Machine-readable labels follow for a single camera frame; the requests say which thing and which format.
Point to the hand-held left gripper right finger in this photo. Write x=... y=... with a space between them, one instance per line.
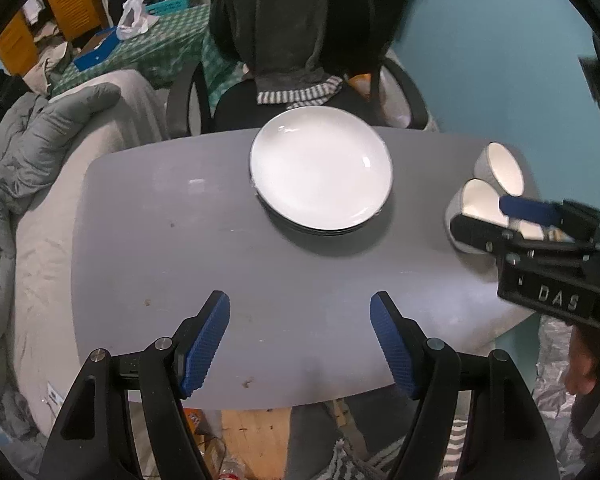
x=395 y=345

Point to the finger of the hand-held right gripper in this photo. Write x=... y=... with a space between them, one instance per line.
x=475 y=230
x=527 y=210

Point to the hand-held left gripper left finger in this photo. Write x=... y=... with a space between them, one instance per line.
x=205 y=345

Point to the white cup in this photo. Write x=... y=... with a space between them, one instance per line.
x=530 y=230
x=480 y=200
x=505 y=167

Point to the person's right hand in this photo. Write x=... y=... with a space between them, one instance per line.
x=582 y=365

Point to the silver foil sheet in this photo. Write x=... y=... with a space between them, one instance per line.
x=550 y=360

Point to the orange packet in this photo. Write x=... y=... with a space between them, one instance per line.
x=194 y=420

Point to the zebra striped fleece cloth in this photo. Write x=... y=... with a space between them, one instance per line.
x=360 y=465

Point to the clear plastic bottle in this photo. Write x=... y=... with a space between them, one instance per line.
x=230 y=467

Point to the bed with beige sheet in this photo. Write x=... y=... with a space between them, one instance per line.
x=45 y=260

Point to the orange bag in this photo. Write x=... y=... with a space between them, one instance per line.
x=360 y=80

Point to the grey white striped knit cloth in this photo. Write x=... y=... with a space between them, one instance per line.
x=300 y=95

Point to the black hanging coat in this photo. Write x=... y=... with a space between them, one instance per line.
x=400 y=0

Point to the black office chair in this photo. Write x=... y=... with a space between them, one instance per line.
x=350 y=20

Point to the grey duvet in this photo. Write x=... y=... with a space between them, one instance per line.
x=45 y=125

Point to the grey hoodie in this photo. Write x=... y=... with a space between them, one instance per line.
x=285 y=20

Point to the green checkered blanket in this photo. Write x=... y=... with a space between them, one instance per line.
x=165 y=45

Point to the blue flat box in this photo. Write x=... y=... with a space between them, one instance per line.
x=97 y=52

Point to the beige jacket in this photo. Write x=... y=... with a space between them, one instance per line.
x=52 y=65

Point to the black clothes pile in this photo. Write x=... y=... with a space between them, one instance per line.
x=0 y=95

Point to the blue cardboard crate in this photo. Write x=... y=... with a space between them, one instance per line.
x=167 y=6

